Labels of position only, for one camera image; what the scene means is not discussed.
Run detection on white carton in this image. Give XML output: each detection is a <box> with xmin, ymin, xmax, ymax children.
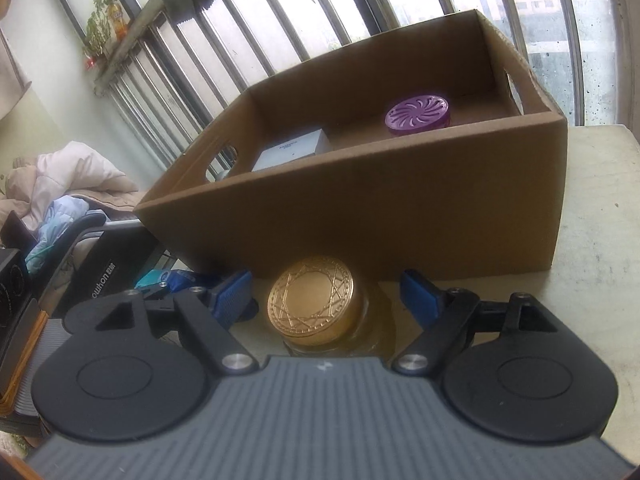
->
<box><xmin>250</xmin><ymin>128</ymin><xmax>332</xmax><ymax>173</ymax></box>

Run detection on black speaker box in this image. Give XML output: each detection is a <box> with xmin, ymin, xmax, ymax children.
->
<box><xmin>0</xmin><ymin>247</ymin><xmax>36</xmax><ymax>331</ymax></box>

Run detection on brown cardboard box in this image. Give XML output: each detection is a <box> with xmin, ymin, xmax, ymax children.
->
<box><xmin>134</xmin><ymin>8</ymin><xmax>568</xmax><ymax>286</ymax></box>

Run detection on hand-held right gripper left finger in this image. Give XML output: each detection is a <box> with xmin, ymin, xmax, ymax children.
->
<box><xmin>62</xmin><ymin>269</ymin><xmax>256</xmax><ymax>376</ymax></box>

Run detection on metal window grille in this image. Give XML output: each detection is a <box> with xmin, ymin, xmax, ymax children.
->
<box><xmin>42</xmin><ymin>0</ymin><xmax>640</xmax><ymax>171</ymax></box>

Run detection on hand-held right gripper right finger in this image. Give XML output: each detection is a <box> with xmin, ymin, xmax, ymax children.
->
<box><xmin>390</xmin><ymin>269</ymin><xmax>563</xmax><ymax>376</ymax></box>

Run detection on glass jar with gold lid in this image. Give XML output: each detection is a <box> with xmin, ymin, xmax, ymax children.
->
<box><xmin>257</xmin><ymin>256</ymin><xmax>401</xmax><ymax>358</ymax></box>

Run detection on orange edged grey case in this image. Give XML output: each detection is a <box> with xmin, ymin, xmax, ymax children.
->
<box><xmin>0</xmin><ymin>297</ymin><xmax>68</xmax><ymax>418</ymax></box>

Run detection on light blue cloth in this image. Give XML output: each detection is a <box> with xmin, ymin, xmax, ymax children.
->
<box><xmin>25</xmin><ymin>195</ymin><xmax>108</xmax><ymax>276</ymax></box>

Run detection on purple lid air freshener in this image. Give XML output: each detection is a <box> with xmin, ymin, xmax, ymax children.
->
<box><xmin>384</xmin><ymin>95</ymin><xmax>452</xmax><ymax>137</ymax></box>

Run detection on green potted plant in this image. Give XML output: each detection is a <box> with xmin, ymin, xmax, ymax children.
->
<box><xmin>82</xmin><ymin>0</ymin><xmax>133</xmax><ymax>68</ymax></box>

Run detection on pile of clothes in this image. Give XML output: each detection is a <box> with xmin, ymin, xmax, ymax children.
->
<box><xmin>0</xmin><ymin>140</ymin><xmax>141</xmax><ymax>231</ymax></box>

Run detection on teal wet wipes pack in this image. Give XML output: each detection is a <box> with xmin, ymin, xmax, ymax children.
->
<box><xmin>134</xmin><ymin>269</ymin><xmax>223</xmax><ymax>306</ymax></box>

